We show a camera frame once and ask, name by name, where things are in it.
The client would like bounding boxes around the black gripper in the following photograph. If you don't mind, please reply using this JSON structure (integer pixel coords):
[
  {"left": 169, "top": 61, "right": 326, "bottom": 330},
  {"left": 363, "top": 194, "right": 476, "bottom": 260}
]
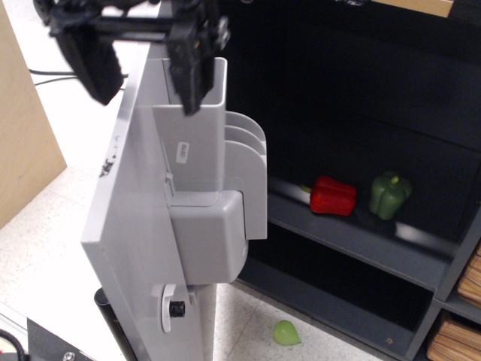
[{"left": 35, "top": 1, "right": 230, "bottom": 116}]

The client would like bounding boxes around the grey toy fridge door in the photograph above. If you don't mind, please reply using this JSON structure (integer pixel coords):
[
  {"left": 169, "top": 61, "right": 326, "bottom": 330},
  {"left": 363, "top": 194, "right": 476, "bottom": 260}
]
[{"left": 82, "top": 58, "right": 267, "bottom": 360}]

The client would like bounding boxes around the dark grey fridge cabinet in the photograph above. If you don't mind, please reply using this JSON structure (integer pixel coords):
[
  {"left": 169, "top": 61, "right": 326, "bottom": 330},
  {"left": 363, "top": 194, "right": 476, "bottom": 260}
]
[{"left": 219, "top": 1, "right": 480, "bottom": 360}]

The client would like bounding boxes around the light wooden panel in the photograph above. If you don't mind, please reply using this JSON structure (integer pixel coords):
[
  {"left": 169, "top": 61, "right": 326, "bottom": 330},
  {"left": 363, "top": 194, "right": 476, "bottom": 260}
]
[{"left": 1, "top": 5, "right": 66, "bottom": 226}]

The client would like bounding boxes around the red bell pepper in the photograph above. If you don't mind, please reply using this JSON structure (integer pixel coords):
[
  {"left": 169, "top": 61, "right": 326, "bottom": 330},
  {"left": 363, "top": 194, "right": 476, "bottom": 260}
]
[{"left": 300, "top": 175, "right": 358, "bottom": 217}]

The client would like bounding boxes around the green bell pepper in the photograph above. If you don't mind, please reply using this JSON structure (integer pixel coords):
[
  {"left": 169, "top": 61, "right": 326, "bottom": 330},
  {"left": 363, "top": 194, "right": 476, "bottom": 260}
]
[{"left": 369, "top": 171, "right": 413, "bottom": 220}]

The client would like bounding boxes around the wooden board top right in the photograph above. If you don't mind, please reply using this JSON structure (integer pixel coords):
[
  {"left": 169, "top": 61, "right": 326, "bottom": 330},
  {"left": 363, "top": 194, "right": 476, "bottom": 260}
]
[{"left": 373, "top": 0, "right": 454, "bottom": 18}]

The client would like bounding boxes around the small green toy pear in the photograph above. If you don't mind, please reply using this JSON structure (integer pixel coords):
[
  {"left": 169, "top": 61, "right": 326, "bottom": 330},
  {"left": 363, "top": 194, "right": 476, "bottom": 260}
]
[{"left": 273, "top": 320, "right": 301, "bottom": 346}]

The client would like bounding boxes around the grey side shelf unit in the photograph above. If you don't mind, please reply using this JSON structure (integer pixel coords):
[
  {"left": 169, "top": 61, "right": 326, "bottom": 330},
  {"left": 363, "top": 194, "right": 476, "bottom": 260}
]
[{"left": 414, "top": 207, "right": 480, "bottom": 360}]

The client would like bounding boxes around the wicker basket upper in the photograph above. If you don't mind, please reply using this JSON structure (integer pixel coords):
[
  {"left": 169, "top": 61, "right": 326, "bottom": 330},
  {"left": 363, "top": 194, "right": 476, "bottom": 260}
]
[{"left": 457, "top": 243, "right": 481, "bottom": 308}]

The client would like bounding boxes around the wicker basket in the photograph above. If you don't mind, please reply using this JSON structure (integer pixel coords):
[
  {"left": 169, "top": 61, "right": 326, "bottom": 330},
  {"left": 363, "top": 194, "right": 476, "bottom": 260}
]
[
  {"left": 457, "top": 243, "right": 481, "bottom": 308},
  {"left": 426, "top": 311, "right": 480, "bottom": 361}
]

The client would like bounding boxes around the wicker basket lower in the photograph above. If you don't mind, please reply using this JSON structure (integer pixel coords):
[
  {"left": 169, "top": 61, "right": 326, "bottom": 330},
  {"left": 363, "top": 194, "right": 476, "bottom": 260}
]
[{"left": 426, "top": 311, "right": 480, "bottom": 361}]

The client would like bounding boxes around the thick black floor cable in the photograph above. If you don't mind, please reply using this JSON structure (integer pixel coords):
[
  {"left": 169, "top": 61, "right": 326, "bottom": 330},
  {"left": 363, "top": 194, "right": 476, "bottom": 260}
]
[{"left": 29, "top": 68, "right": 129, "bottom": 80}]

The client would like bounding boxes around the thin black floor cable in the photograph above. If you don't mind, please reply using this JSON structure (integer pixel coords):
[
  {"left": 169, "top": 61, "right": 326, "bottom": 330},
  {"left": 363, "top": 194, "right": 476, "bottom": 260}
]
[{"left": 34, "top": 76, "right": 123, "bottom": 90}]

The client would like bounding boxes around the black fridge door handle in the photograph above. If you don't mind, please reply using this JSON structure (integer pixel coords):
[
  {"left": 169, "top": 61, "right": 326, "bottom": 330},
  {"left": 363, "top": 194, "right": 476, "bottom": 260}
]
[{"left": 94, "top": 288, "right": 137, "bottom": 361}]

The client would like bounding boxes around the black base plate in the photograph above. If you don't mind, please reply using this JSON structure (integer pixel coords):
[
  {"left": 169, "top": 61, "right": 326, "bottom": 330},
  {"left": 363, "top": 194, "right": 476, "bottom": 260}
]
[{"left": 27, "top": 319, "right": 92, "bottom": 361}]

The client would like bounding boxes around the black braided cable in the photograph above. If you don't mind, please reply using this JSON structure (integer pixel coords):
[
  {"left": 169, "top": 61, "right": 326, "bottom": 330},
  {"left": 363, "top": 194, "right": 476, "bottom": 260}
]
[{"left": 0, "top": 329, "right": 27, "bottom": 361}]

